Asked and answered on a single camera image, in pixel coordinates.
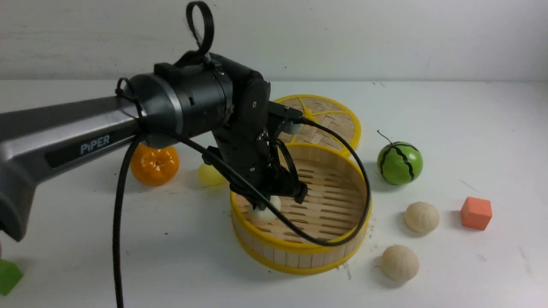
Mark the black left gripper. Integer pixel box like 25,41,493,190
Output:
207,126,308,211

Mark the white bun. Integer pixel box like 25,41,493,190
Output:
247,195,281,226
405,201,440,234
380,244,420,283

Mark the yellow bun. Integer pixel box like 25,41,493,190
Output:
197,163,227,187

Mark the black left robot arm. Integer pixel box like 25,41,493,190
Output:
0,54,308,241

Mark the bamboo steamer tray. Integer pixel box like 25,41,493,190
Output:
230,143,368,275

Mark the bamboo steamer lid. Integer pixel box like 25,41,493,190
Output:
275,94,362,157

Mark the orange toy tangerine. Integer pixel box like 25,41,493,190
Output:
130,144,180,187

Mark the green toy watermelon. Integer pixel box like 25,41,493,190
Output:
376,130,423,186

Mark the orange foam cube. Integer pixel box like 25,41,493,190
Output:
460,196,492,231

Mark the green foam cube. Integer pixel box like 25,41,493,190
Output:
0,259,24,296

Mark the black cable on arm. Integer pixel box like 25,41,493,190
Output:
112,1,371,308

